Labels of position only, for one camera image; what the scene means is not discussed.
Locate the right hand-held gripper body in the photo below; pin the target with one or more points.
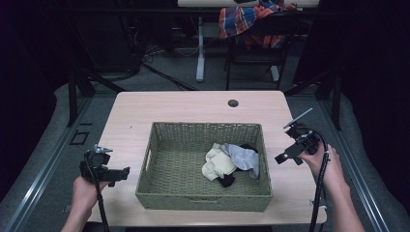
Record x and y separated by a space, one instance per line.
303 138

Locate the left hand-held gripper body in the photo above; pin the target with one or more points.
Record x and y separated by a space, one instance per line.
96 166

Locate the blue-grey sock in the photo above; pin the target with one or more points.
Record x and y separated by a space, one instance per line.
245 158

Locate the green woven basket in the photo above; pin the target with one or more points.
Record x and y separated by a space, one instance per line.
174 180

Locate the black sock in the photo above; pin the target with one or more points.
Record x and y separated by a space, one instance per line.
226 180

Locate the cream sock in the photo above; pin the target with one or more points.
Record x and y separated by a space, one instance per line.
219 165

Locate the person's right hand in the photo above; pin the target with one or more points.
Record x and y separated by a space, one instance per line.
326 166

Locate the person's left hand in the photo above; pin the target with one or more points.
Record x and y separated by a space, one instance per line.
84 193

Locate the black metal stand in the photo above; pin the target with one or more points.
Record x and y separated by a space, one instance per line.
75 93
328 93

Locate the black table grommet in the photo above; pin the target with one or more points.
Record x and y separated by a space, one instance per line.
233 103

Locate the black chair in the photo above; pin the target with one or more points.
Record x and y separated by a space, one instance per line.
257 51

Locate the plaid cloth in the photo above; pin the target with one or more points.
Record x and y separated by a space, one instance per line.
245 19

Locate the white table with legs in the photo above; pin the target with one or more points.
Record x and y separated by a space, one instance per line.
201 48

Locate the metal floor rail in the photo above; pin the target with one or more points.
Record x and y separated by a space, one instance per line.
42 174
354 167

